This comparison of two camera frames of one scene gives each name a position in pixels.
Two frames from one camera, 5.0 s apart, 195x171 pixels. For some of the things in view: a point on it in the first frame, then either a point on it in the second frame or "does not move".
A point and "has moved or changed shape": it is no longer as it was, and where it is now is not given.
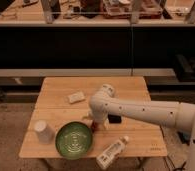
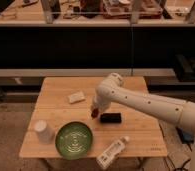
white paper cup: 45,133 does not move
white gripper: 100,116 -> 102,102
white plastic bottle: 107,156 does not move
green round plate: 73,139 does not move
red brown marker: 95,126 has moved or changed shape
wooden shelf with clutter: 101,13 does not move
